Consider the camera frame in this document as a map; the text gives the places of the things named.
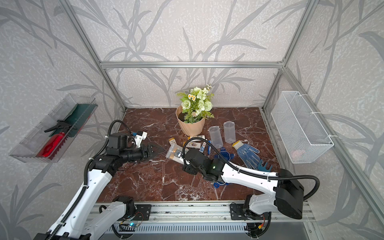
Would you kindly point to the beige flower pot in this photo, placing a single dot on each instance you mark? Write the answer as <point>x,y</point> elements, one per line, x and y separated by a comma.
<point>194,129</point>

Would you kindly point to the aluminium front rail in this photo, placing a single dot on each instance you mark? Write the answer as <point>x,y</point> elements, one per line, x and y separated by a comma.
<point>200,212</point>

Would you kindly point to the white wire mesh basket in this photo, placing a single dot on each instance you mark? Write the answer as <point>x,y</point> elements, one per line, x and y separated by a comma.
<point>299,127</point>

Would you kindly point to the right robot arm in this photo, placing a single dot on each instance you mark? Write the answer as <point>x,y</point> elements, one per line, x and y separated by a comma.
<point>282,191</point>

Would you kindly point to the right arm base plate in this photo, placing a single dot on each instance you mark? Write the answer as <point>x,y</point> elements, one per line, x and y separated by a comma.
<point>239,213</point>

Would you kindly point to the white blue dotted work glove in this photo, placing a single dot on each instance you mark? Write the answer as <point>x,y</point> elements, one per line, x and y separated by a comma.
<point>248,154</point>

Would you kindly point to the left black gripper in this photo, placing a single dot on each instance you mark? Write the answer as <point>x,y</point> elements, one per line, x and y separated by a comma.
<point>145,152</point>

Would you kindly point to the pink item in basket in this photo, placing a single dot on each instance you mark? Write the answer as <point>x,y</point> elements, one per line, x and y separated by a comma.
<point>296,155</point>

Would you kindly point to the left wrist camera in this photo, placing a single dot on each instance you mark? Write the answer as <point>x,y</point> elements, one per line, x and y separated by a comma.
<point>139,136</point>

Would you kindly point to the blue cup lid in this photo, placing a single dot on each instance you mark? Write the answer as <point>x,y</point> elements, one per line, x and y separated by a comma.
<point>224,155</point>
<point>217,185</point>

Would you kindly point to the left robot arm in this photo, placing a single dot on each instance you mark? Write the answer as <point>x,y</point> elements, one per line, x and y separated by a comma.
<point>72,224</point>

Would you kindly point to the blue-lidded clear kit cup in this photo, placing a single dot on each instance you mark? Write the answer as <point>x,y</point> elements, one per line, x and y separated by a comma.
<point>229,132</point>
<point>216,138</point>
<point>175,153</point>

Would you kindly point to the green white artificial flowers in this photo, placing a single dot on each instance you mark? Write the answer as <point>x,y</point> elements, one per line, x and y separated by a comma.
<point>196,104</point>

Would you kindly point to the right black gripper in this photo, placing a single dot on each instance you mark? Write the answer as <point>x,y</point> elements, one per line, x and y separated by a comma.
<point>188,170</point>

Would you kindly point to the white yellow-capped lotion bottle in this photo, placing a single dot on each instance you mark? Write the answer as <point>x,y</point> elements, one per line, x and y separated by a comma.
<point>196,138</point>

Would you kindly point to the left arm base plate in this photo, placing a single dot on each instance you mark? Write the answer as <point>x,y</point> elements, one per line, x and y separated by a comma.
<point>139,213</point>

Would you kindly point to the wooden handled brush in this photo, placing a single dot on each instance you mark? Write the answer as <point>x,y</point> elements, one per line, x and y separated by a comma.
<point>264,167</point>

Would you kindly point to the clear plastic wall tray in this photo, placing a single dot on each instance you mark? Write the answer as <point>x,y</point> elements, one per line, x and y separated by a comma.
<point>26,151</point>

